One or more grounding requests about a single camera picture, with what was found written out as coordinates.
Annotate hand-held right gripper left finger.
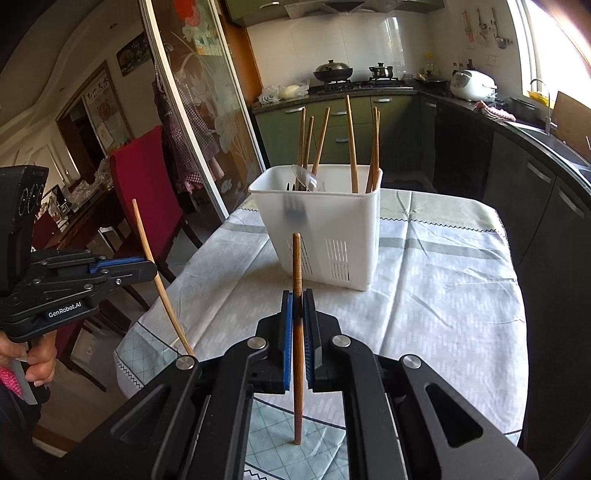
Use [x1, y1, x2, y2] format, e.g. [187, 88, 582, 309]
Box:
[60, 288, 296, 480]

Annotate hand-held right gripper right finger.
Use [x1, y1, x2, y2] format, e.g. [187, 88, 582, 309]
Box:
[302, 288, 541, 480]

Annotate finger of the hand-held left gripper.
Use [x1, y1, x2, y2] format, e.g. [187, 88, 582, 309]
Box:
[88, 257, 148, 273]
[95, 261, 157, 289]

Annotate light wooden chopstick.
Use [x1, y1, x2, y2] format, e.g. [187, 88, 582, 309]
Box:
[311, 107, 331, 176]
[297, 107, 307, 171]
[302, 116, 315, 174]
[131, 198, 196, 358]

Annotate white plastic utensil holder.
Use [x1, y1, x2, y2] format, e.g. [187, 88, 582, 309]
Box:
[248, 164, 384, 292]

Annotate person's left hand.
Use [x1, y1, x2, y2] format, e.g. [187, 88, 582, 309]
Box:
[0, 333, 58, 388]

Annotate wooden sideboard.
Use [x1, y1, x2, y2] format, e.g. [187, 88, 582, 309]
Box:
[34, 185, 121, 259]

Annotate red cushioned wooden chair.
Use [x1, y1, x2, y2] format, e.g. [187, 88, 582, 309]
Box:
[108, 126, 204, 310]

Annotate pale patterned tablecloth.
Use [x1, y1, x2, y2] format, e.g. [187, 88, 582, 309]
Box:
[113, 187, 528, 480]

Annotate dark fork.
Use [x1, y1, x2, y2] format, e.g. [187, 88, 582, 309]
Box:
[284, 182, 305, 217]

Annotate checked hanging apron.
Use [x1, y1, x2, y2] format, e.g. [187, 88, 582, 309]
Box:
[152, 76, 220, 195]

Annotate clear plastic spoon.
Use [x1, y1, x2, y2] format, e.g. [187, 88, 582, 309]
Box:
[293, 164, 319, 190]

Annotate etched glass sliding door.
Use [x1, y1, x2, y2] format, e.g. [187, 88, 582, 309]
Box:
[139, 0, 269, 222]

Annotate green kitchen cabinets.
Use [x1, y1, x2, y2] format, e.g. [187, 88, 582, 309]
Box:
[252, 90, 437, 185]

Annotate white plastic bags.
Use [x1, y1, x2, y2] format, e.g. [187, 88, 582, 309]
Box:
[256, 80, 310, 109]

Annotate black kitchen counter cabinets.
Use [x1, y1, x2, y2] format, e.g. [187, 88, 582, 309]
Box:
[418, 88, 591, 462]

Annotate gas stove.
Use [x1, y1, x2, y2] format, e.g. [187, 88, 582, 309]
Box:
[308, 78, 414, 93]

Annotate black wok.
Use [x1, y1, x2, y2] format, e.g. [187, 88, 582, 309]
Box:
[314, 59, 354, 84]

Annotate pink cloth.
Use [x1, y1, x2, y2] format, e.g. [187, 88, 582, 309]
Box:
[475, 99, 515, 121]

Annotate white rice cooker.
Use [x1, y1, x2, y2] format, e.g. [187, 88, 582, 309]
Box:
[450, 69, 498, 102]

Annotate steel sink faucet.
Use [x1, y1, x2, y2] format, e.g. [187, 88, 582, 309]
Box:
[529, 78, 557, 134]

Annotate range hood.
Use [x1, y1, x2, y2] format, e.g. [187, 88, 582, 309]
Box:
[284, 0, 402, 14]

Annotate brown cutting board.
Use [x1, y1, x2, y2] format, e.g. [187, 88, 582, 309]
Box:
[551, 91, 591, 151]

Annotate window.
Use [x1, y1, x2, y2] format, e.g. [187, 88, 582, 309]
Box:
[508, 0, 591, 100]

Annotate white wall calendar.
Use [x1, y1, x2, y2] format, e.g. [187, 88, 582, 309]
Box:
[83, 76, 132, 148]

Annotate dark wall poster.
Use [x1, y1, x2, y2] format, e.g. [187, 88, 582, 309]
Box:
[116, 36, 151, 72]

